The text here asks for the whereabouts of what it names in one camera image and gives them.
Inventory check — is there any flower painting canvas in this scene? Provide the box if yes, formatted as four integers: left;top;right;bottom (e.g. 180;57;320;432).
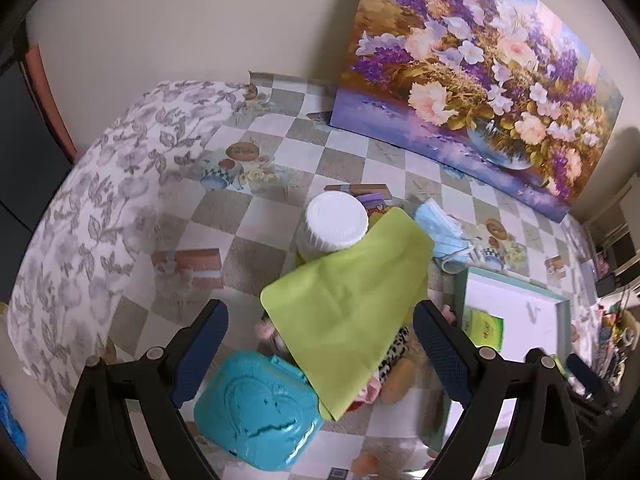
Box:
330;0;626;222

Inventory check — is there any pink scrunchie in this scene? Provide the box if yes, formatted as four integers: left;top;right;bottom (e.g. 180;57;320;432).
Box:
255;319;288;356

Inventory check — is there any green tea packet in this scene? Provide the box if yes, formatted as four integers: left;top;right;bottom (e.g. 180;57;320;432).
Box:
461;309;505;350

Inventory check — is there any tan round sponge ball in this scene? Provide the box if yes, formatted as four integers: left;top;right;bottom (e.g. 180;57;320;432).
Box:
380;360;417;405

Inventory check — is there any checkered printed tablecloth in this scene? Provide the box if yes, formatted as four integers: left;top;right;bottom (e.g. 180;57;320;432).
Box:
100;71;601;480

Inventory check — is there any leopard print scrunchie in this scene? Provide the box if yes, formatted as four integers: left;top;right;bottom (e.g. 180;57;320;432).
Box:
372;327;412;386

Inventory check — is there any white box with green rim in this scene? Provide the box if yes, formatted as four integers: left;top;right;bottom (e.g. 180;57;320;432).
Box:
452;266;572;381

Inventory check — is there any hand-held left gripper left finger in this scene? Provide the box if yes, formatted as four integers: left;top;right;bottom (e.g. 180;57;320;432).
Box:
56;299;230;480

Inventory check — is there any green microfiber cloth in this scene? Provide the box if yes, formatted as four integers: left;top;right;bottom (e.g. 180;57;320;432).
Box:
261;207;435;422

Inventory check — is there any brown wooden door frame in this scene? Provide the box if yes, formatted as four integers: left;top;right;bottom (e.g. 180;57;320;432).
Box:
24;44;78;162

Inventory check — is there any blue face mask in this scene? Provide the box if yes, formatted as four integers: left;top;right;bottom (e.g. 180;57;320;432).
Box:
414;198;485;273

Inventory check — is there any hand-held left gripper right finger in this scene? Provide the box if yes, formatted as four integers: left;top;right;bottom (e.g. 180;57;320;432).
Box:
413;300;586;480

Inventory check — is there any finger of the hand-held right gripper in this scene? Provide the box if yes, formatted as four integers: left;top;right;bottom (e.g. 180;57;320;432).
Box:
566;353;618;411

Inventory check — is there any purple cartoon packet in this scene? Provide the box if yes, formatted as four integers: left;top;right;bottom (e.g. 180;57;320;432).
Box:
355;192;388;213

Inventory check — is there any teal plastic toy case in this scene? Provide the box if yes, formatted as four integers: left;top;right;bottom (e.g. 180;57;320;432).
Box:
193;351;325;472

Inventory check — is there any white plastic bottle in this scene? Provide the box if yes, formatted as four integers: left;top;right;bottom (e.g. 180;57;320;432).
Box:
295;191;370;265

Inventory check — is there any white floral cloth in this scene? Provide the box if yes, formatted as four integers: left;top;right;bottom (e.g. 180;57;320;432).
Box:
7;80;251;411

